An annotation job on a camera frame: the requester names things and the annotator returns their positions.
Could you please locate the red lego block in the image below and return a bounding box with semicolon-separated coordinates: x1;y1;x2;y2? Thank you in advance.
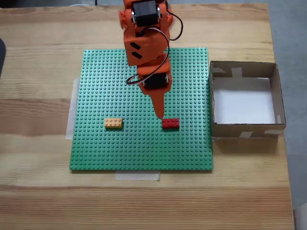
162;118;180;131

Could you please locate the yellow lego block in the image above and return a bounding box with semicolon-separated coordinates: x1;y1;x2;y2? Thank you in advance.
104;118;124;131

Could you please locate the green lego baseplate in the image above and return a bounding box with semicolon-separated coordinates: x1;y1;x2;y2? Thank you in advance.
69;47;214;173

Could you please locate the open cardboard box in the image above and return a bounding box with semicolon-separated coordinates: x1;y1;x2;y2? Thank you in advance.
209;60;287;139

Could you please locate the white paper sheet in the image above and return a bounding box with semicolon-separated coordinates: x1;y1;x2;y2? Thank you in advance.
213;77;276;125

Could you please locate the black rounded object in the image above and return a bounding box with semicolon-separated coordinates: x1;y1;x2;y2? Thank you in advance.
0;38;7;79

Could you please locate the gripper servo cable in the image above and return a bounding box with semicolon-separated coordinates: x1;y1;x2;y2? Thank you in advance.
126;30;170;85

